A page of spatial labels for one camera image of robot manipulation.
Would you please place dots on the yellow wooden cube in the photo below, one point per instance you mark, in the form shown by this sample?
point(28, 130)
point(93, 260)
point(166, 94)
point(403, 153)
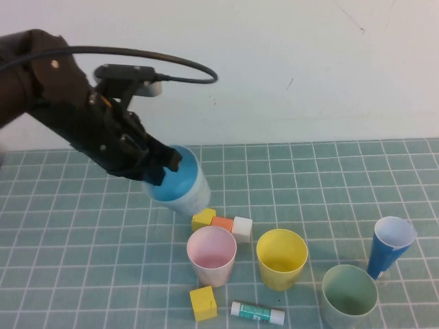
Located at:
point(203, 219)
point(203, 303)

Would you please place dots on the blue paper cone cup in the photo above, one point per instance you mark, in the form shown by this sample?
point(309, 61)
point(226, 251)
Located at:
point(379, 255)

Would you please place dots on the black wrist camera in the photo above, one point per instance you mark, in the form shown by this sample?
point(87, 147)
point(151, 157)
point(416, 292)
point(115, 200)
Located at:
point(123, 72)

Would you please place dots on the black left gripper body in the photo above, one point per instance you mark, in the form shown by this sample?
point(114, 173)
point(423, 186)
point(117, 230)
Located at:
point(109, 140)

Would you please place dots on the green plastic cup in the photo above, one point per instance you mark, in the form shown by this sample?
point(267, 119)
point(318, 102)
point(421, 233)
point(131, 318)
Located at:
point(348, 298)

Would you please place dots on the orange wooden block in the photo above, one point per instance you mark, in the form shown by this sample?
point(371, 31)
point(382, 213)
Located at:
point(222, 222)

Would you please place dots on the light blue plastic cup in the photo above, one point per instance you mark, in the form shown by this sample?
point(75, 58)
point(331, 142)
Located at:
point(187, 185)

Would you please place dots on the white wooden block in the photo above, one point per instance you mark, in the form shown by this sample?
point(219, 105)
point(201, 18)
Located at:
point(241, 228)

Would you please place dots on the pink plastic cup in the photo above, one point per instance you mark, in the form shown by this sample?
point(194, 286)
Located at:
point(211, 260)

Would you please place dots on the yellow plastic cup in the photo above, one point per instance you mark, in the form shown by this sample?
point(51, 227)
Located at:
point(281, 270)

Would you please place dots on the green grid tablecloth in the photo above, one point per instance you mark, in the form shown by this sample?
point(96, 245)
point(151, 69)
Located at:
point(308, 192)

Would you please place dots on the green white glue stick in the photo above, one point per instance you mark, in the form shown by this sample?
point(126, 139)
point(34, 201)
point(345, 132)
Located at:
point(257, 311)

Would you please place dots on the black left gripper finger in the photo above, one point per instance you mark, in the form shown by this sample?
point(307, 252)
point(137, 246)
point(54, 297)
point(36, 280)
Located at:
point(155, 173)
point(169, 156)

